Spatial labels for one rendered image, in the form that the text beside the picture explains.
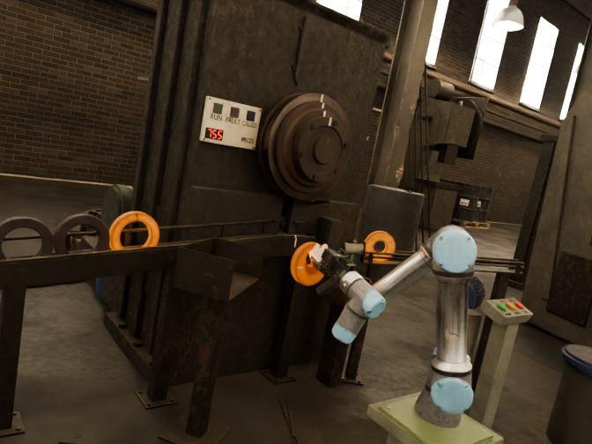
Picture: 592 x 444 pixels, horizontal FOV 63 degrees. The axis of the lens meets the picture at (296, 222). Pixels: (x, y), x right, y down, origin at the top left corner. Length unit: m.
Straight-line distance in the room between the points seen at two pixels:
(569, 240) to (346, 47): 2.63
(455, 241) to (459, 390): 0.43
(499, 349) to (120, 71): 6.96
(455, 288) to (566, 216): 3.03
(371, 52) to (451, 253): 1.43
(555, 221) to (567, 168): 0.43
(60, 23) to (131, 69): 1.11
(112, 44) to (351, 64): 6.00
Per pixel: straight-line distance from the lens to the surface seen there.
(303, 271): 1.69
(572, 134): 4.54
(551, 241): 4.46
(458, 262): 1.42
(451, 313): 1.49
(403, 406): 1.78
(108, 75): 8.11
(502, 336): 2.31
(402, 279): 1.60
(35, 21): 7.94
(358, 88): 2.54
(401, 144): 6.47
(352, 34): 2.51
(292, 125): 2.06
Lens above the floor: 1.10
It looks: 8 degrees down
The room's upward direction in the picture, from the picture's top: 11 degrees clockwise
